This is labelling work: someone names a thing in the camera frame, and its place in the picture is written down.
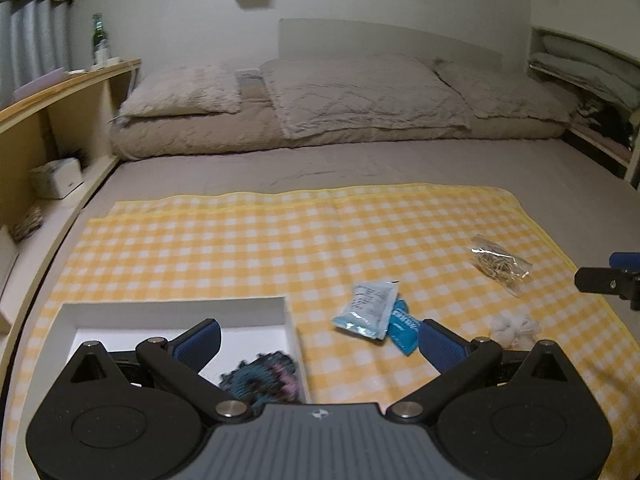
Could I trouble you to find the white and blue packet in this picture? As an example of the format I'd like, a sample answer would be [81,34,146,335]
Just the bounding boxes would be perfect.
[332,281,399,341]

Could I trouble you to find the wooden bedside shelf unit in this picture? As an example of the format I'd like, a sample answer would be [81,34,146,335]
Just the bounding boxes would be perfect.
[0,57,142,336]

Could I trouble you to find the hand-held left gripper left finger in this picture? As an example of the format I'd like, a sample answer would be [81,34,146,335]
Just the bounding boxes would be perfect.
[65,317,254,427]

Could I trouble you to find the grey bed mattress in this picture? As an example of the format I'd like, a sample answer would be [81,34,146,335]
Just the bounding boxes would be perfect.
[0,137,640,361]

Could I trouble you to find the large beige quilted pillow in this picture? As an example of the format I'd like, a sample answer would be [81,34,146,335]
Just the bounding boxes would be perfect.
[260,55,473,138]

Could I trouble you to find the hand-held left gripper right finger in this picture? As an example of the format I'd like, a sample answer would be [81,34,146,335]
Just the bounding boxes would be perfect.
[386,320,574,427]

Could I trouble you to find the white tissue box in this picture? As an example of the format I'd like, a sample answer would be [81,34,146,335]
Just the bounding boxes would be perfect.
[29,157,85,200]

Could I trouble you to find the bundle of beige rope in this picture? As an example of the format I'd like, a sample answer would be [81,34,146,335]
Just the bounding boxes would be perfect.
[10,205,48,242]

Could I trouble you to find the white shallow cardboard box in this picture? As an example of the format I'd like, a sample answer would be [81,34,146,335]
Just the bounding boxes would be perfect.
[50,296,308,406]

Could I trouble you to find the beige folded duvet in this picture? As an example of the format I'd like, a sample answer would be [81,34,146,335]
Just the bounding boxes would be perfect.
[109,107,567,162]

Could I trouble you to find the yellow checked cloth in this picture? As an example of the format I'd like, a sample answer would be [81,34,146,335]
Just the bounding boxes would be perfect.
[0,184,640,480]

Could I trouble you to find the clear bag of white cotton balls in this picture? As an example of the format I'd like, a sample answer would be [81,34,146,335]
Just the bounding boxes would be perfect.
[487,310,543,351]

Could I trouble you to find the white wall shelf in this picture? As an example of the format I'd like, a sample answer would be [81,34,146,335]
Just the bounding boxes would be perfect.
[525,24,640,183]

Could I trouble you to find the grey curtain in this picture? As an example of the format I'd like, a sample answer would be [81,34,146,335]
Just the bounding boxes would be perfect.
[0,0,74,106]

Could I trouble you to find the fuzzy beige pillow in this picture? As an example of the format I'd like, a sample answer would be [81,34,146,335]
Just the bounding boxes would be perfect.
[119,63,242,118]

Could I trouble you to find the pale pink flat box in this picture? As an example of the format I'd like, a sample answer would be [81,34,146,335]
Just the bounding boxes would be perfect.
[12,66,68,102]

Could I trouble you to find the dark teal knitted scrunchie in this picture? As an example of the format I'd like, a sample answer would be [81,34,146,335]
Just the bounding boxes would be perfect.
[217,351,301,406]

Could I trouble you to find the green glass bottle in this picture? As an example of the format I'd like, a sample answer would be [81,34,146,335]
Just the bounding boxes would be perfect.
[91,12,111,67]

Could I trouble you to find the white card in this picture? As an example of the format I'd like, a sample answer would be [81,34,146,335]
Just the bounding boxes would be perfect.
[0,225,20,306]

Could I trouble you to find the white headboard panel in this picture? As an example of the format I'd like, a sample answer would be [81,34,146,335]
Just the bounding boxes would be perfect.
[277,18,503,68]

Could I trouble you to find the dark folded clothes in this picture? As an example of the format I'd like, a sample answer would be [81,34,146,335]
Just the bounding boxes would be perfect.
[575,100,640,153]

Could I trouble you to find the folded grey-green blankets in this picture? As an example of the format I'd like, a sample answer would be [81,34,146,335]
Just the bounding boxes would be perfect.
[532,34,640,111]

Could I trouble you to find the small beige quilted pillow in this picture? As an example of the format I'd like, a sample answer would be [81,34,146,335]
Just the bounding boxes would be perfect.
[434,60,573,123]

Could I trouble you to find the clear bag of tan rubber bands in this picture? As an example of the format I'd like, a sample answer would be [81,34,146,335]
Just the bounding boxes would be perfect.
[470,235,533,301]

